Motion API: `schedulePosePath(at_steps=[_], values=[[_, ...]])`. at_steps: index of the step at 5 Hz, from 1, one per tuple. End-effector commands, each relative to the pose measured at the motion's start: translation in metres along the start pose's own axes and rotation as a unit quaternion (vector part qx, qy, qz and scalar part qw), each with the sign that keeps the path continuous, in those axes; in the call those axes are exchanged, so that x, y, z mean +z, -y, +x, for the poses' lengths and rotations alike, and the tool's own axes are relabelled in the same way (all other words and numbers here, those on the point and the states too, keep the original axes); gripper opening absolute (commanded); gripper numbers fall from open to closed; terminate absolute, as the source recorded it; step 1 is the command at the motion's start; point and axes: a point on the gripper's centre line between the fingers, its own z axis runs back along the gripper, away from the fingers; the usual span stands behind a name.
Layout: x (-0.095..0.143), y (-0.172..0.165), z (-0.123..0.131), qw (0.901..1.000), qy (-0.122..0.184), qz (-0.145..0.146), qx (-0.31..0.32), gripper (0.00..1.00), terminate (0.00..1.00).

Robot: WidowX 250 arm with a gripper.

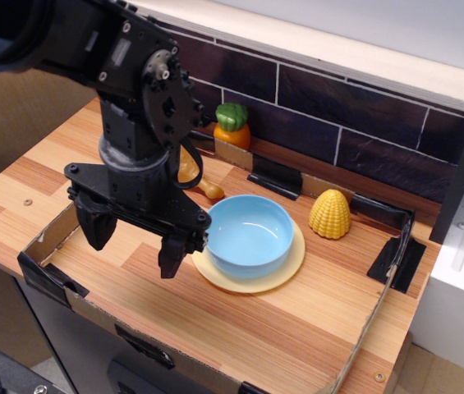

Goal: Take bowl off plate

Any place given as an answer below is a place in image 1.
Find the cardboard tray border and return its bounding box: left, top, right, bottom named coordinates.
left=19, top=142, right=425, bottom=393

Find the light blue bowl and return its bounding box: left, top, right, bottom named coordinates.
left=206, top=195, right=295, bottom=279

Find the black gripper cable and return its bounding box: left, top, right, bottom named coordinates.
left=172, top=135, right=204, bottom=190

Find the pale yellow plate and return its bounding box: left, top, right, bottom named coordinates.
left=192, top=221, right=306, bottom=294

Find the yellow toy corn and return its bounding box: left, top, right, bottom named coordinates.
left=309, top=189, right=351, bottom=240

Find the toy chicken drumstick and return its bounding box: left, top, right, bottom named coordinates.
left=177, top=147, right=225, bottom=199

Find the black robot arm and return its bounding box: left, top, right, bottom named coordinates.
left=0, top=1, right=211, bottom=278

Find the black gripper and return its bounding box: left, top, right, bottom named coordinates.
left=64, top=163, right=211, bottom=279

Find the orange toy carrot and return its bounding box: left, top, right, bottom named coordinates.
left=214, top=103, right=251, bottom=150

